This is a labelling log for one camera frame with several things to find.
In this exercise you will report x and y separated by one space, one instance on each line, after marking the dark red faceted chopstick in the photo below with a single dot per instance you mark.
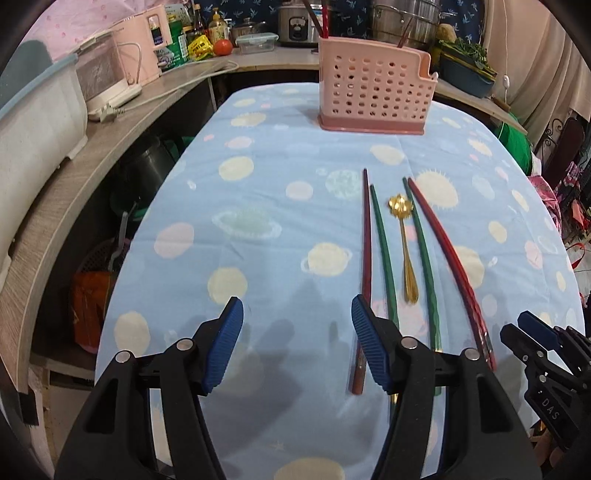
473 309

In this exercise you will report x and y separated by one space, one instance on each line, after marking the dark maroon chopstick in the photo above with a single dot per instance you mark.
314 18

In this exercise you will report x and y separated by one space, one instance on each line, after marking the blue planet pattern tablecloth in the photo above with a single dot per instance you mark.
267 206

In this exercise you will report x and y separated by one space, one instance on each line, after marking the green bag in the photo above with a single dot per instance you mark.
518 146

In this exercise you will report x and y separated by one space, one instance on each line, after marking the green can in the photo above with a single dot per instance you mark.
177 49

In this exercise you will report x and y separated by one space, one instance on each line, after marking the yellow snack packet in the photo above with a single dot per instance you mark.
200 48

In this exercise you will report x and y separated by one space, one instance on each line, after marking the maroon chopstick brown end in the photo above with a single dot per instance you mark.
359 366

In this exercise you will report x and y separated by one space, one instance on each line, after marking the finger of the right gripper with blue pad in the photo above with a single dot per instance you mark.
530 340

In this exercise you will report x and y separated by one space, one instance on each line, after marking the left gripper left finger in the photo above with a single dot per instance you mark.
196 365

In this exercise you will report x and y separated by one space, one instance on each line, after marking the small steel lidded pot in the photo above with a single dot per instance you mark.
247 27

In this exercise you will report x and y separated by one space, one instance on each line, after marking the white blue dish drainer box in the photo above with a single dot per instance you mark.
43 122

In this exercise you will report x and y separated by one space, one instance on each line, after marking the steel rice cooker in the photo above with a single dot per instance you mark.
296 27

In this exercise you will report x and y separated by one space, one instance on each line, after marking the blue leaf pattern backsplash cloth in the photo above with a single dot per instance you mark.
467 17

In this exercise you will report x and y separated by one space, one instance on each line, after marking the gold flower spoon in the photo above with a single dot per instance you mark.
401 208

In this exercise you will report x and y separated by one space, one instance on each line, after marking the pink perforated utensil basket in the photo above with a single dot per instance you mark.
369 86

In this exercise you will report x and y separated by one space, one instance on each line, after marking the clear plastic food container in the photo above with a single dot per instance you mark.
257 43

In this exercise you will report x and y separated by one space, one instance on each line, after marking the green chopstick gold band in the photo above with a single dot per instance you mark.
432 301
392 320

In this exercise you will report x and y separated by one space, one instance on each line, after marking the red tomato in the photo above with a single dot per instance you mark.
222 47

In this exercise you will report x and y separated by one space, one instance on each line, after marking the right hand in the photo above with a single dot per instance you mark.
549 456

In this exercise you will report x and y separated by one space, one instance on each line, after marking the pink electric kettle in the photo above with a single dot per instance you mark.
139 37

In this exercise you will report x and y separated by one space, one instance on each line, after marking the pink floral cloth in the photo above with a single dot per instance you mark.
558 201

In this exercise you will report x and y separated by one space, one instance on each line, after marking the beige curtain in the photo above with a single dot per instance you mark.
549 77

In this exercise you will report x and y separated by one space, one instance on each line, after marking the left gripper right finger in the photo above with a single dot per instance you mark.
396 361

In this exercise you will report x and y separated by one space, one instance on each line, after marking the pink dotted curtain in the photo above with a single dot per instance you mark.
67 23

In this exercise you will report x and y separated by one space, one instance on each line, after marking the stacked steel steamer pot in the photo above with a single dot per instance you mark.
390 17

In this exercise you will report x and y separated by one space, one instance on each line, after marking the yellow oil bottle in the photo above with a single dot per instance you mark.
217 27

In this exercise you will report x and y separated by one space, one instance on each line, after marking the dark blue vegetable basin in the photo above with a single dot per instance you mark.
464 65

